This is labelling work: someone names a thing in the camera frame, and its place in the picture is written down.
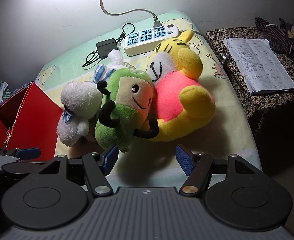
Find green bean plush toy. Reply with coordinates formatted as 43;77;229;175
95;68;159;150

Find yellow tiger plush toy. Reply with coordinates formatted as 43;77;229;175
146;30;216;141

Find white bunny plush plaid ears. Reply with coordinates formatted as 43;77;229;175
56;64;121;147

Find white fluffy bunny plush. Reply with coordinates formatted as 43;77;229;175
108;49;125;69

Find red cardboard box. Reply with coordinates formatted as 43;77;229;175
0;82;62;161

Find floral cloth covered side table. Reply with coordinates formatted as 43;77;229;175
206;27;294;176

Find black power adapter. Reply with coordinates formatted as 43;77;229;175
96;38;118;59

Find handwritten paper notebook right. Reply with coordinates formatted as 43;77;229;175
223;38;294;95

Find white power strip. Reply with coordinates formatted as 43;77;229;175
123;24;180;56

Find dark striped clothing pile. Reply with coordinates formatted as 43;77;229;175
255;17;294;57

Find white lamp power cable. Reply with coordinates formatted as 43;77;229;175
99;0;164;29

